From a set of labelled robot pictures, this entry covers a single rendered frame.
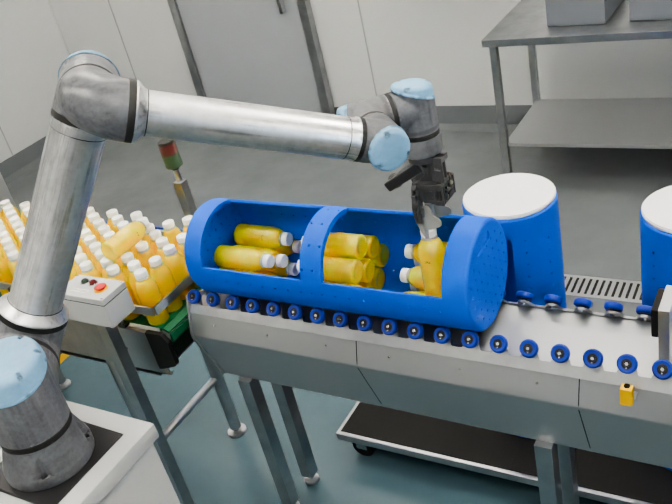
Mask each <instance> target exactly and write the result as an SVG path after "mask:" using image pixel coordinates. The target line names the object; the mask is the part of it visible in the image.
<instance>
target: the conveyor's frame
mask: <svg viewBox="0 0 672 504"><path fill-rule="evenodd" d="M182 321H183V320H182ZM182 321H181V322H182ZM181 322H180V323H181ZM180 323H179V324H180ZM179 324H178V325H179ZM178 325H177V326H178ZM177 326H176V327H177ZM176 327H175V328H176ZM117 328H118V330H119V332H120V335H121V337H122V339H123V341H124V344H125V346H126V348H127V351H128V353H129V355H130V357H131V360H132V362H133V364H134V367H135V369H136V370H137V371H142V372H146V373H150V374H155V375H159V376H161V375H162V374H163V373H165V374H169V375H171V374H172V373H173V372H174V371H170V370H169V368H171V367H175V366H176V365H177V364H178V363H179V360H178V358H179V357H180V356H181V355H182V354H183V353H184V352H185V351H186V350H187V349H188V348H189V347H190V346H191V345H192V344H193V343H194V342H195V341H194V340H193V339H192V337H191V334H190V328H189V327H188V328H187V329H186V330H185V331H184V332H183V333H182V334H181V335H180V336H179V337H178V338H177V339H176V340H175V341H174V342H173V343H172V342H171V337H170V333H171V332H172V331H173V330H174V329H175V328H174V329H173V330H172V331H171V332H170V333H167V332H166V331H164V330H162V332H161V331H160V329H159V328H156V327H151V326H145V325H140V324H135V323H130V325H128V326H127V327H126V328H122V327H119V326H118V325H117ZM199 348H200V347H199ZM200 351H201V353H202V356H203V358H204V361H205V364H206V366H207V369H208V372H209V374H210V377H211V378H210V379H209V380H208V381H207V382H206V384H205V385H204V386H203V387H202V388H201V389H200V390H199V391H198V392H197V393H196V394H195V396H194V397H193V398H192V399H191V400H190V401H189V402H188V403H187V404H186V405H185V407H184V408H183V409H182V410H181V411H180V412H179V413H178V414H177V415H176V416H175V418H174V419H173V420H172V421H171V422H170V423H169V424H168V425H167V426H166V427H165V428H164V430H163V432H164V435H165V437H166V439H167V438H168V437H169V436H170V435H171V433H172V432H173V431H174V430H175V429H176V428H177V427H178V426H179V425H180V423H181V422H182V421H183V420H184V419H185V418H186V417H187V416H188V414H189V413H190V412H191V411H192V410H193V409H194V408H195V407H196V406H197V404H198V403H199V402H200V401H201V400H202V399H203V398H204V397H205V396H206V394H207V393H208V392H209V391H210V390H211V389H212V388H213V387H215V390H216V393H217V395H218V398H219V400H220V403H221V406H222V408H223V411H224V414H225V416H226V419H227V421H228V424H229V427H230V428H229V429H228V435H229V436H230V437H231V438H238V437H241V436H242V435H244V434H245V432H246V430H247V428H246V425H245V424H243V423H240V420H239V417H238V415H237V412H236V409H235V406H234V404H233V401H232V398H231V396H230V393H229V390H228V388H227V385H226V382H225V379H224V377H223V374H222V373H221V372H220V370H219V369H218V368H217V367H216V366H215V365H214V363H213V362H212V361H211V360H210V359H209V358H208V356H207V355H206V354H205V353H204V352H203V350H202V349H201V348H200ZM60 353H63V354H68V355H72V356H76V357H81V358H85V359H89V360H94V361H98V362H102V363H107V365H108V367H109V369H110V371H111V374H112V376H113V378H114V380H115V382H116V384H117V387H118V389H119V391H120V393H121V395H122V397H123V400H124V402H125V404H126V406H127V408H128V410H129V413H130V415H131V417H132V418H134V419H138V420H139V418H138V416H137V413H136V411H135V409H134V407H133V405H132V402H131V400H130V398H129V396H128V394H127V391H126V389H125V387H124V385H123V383H122V381H121V378H120V376H119V374H118V372H117V370H116V367H115V365H114V363H113V361H112V359H111V356H110V354H109V352H108V350H107V348H106V345H105V343H104V341H103V339H102V337H101V334H100V332H99V330H98V328H97V326H96V325H95V324H90V323H85V322H80V321H75V320H70V319H68V323H67V327H66V330H65V334H64V338H63V341H62V346H61V351H60ZM59 385H60V388H61V391H63V390H65V389H67V388H68V387H69V386H70V385H71V381H70V380H69V379H65V377H64V375H63V373H62V371H61V369H59Z"/></svg>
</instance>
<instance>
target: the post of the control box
mask: <svg viewBox="0 0 672 504"><path fill-rule="evenodd" d="M96 326H97V328H98V330H99V332H100V334H101V337H102V339H103V341H104V343H105V345H106V348H107V350H108V352H109V354H110V356H111V359H112V361H113V363H114V365H115V367H116V370H117V372H118V374H119V376H120V378H121V381H122V383H123V385H124V387H125V389H126V391H127V394H128V396H129V398H130V400H131V402H132V405H133V407H134V409H135V411H136V413H137V416H138V418H139V420H142V421H145V422H149V423H153V424H154V425H155V428H156V430H157V432H158V434H159V437H158V438H157V439H156V440H155V441H154V443H153V444H154V446H155V448H156V451H157V453H158V455H159V457H160V459H161V462H162V464H163V466H164V468H165V470H166V473H167V475H168V477H169V479H170V482H171V484H172V486H173V488H174V490H175V493H176V495H177V497H178V499H179V501H180V504H195V503H194V501H193V498H192V496H191V494H190V492H189V489H188V487H187V485H186V483H185V480H184V478H183V476H182V473H181V471H180V469H179V467H178V464H177V462H176V460H175V458H174V455H173V453H172V451H171V448H170V446H169V444H168V442H167V439H166V437H165V435H164V432H163V430H162V428H161V426H160V423H159V421H158V419H157V417H156V414H155V412H154V410H153V407H152V405H151V403H150V401H149V398H148V396H147V394H146V392H145V389H144V387H143V385H142V382H141V380H140V378H139V376H138V373H137V371H136V369H135V367H134V364H133V362H132V360H131V357H130V355H129V353H128V351H127V348H126V346H125V344H124V341H123V339H122V337H121V335H120V332H119V330H118V328H117V326H115V327H114V328H111V327H105V326H100V325H96Z"/></svg>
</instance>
